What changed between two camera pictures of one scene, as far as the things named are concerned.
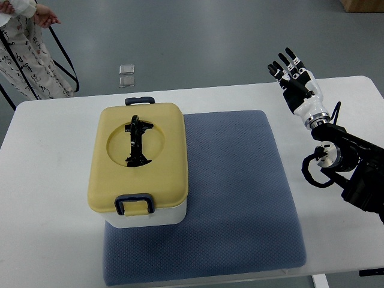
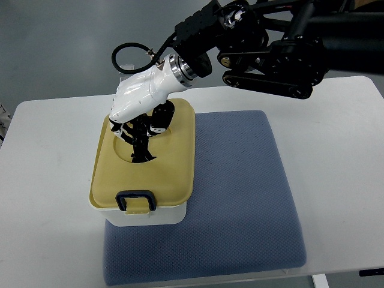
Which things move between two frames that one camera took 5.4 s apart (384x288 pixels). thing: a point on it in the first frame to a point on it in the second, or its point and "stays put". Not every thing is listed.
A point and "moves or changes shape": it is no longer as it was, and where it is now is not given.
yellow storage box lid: x=138 y=149 moves or changes shape
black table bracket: x=371 y=272 stays put
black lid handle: x=136 y=128 moves or changes shape
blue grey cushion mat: x=239 y=216 stays put
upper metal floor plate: x=126 y=69 stays put
